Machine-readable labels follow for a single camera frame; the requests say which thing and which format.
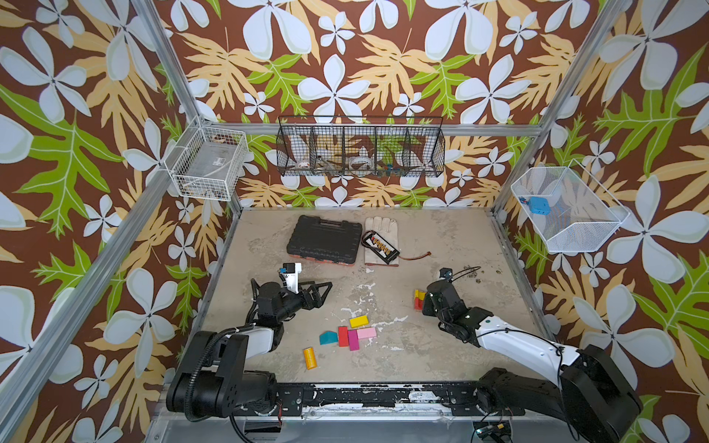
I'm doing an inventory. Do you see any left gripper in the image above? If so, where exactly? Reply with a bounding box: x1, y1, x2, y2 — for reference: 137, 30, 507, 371
275, 278, 332, 325

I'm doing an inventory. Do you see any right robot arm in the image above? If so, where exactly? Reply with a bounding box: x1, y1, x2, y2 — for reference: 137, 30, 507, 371
422, 280, 643, 442

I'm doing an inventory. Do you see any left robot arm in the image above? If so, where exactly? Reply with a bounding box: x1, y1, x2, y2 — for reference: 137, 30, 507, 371
166, 281, 332, 422

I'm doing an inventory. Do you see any teal quarter-round block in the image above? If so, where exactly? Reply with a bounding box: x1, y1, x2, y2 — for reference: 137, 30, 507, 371
319, 332, 339, 345

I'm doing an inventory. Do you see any red square block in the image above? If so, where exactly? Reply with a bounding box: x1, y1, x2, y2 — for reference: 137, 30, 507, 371
337, 326, 349, 347

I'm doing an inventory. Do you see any yellow rectangular block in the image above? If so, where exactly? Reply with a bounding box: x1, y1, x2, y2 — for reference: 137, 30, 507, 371
349, 316, 369, 329

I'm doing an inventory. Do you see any magenta rectangular block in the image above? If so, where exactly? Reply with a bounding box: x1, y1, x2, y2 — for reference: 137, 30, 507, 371
347, 330, 360, 351

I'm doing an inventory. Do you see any orange cylinder block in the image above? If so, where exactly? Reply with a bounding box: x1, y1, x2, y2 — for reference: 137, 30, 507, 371
303, 347, 318, 370

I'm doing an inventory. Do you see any pink rectangular block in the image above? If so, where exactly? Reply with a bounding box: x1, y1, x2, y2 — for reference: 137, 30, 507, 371
356, 328, 377, 340

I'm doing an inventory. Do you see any black tool case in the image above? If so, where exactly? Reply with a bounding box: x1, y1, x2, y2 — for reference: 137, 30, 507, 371
286, 215, 364, 266

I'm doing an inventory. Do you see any black charger board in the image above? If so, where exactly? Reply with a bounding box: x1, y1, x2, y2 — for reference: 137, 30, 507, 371
361, 230, 401, 265

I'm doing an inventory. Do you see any blue object in basket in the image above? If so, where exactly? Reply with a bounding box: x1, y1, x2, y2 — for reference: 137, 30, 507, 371
526, 197, 551, 216

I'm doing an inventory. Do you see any tape roll in basket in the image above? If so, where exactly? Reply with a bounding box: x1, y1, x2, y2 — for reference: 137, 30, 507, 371
349, 156, 375, 171

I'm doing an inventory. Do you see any white mesh basket right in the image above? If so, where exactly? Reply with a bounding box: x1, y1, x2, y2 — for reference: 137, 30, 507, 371
511, 161, 631, 254

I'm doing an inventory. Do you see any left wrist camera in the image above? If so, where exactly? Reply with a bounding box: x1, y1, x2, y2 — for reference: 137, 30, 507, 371
279, 262, 302, 293

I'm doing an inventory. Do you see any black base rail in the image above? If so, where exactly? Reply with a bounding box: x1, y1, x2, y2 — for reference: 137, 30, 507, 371
237, 380, 527, 417

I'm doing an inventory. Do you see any black wire basket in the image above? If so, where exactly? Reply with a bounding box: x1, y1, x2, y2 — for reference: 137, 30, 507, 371
275, 116, 446, 177

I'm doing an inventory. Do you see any white wire basket left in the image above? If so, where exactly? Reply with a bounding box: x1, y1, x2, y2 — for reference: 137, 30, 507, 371
166, 126, 249, 201

